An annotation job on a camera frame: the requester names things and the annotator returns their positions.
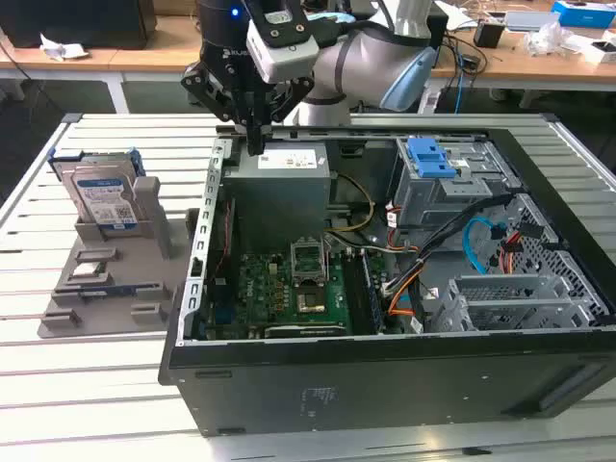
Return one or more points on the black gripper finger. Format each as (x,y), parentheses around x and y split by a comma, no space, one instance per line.
(207,86)
(293,94)

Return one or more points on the hard disk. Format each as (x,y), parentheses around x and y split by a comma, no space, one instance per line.
(103,197)

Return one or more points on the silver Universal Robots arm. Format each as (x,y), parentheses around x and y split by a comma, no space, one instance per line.
(356,53)

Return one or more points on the grey metal disk bay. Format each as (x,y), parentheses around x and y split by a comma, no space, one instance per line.
(505,308)

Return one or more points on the wooden desk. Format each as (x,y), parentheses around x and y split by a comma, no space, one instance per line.
(144,58)

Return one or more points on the grey power supply unit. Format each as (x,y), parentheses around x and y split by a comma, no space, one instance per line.
(274,202)

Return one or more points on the large black box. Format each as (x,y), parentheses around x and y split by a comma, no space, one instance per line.
(96,24)

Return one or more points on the blue plastic drive latch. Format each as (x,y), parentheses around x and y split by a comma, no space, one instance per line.
(430,159)

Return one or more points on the crumpled white paper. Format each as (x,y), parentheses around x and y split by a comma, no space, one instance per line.
(60,48)

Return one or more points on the black speaker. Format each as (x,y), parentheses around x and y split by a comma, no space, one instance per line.
(439,33)

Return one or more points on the thin metal locking lever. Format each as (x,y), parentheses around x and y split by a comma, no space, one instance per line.
(328,260)

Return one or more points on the grey metal drive cage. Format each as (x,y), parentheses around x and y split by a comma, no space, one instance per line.
(433,197)

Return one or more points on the white paper sheet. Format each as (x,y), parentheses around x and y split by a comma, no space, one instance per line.
(454,19)

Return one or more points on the green motherboard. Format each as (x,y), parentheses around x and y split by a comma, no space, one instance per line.
(260,289)

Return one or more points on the grey parts rack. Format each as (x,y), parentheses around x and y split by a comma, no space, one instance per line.
(120,269)

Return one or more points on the CPU socket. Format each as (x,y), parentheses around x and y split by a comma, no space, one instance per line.
(310,300)

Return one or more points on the black RAM slot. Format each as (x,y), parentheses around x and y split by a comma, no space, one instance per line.
(352,293)

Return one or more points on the installed dark RAM stick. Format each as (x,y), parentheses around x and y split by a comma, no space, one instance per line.
(373,293)

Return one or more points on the silver CPU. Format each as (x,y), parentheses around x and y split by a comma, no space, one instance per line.
(91,270)

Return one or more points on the blue RAM stick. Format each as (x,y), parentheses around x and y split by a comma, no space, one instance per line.
(115,290)

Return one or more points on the black expansion card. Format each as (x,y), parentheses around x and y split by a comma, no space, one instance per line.
(308,330)

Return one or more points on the grey tablet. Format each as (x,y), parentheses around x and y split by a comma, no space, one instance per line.
(531,20)

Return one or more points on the crumpled clear plastic bag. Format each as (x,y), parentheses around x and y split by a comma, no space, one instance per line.
(548,38)

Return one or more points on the blue cardboard box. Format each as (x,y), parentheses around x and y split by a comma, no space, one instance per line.
(584,14)

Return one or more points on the black open PC case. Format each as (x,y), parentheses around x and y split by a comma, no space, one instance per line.
(385,385)

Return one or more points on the white box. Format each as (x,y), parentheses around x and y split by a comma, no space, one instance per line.
(601,55)

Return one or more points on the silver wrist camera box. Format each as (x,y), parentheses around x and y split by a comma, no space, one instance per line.
(289,58)

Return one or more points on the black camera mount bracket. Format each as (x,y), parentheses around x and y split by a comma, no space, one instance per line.
(289,34)

